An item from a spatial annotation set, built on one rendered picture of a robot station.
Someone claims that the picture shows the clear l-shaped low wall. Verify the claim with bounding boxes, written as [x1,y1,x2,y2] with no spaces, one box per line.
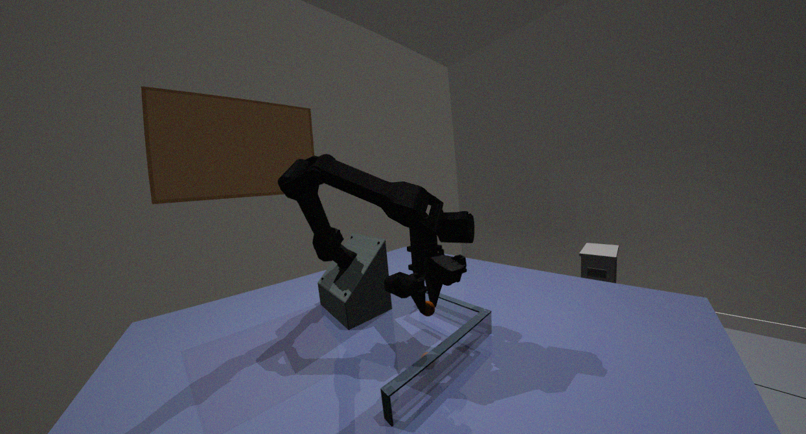
[390,298,492,425]

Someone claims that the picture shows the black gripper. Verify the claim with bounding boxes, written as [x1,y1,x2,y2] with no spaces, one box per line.
[384,241,443,314]

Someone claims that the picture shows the grey l-shaped low wall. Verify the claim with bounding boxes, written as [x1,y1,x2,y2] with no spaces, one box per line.
[380,293,492,427]

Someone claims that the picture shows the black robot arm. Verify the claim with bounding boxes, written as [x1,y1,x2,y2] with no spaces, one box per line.
[278,154,475,286]

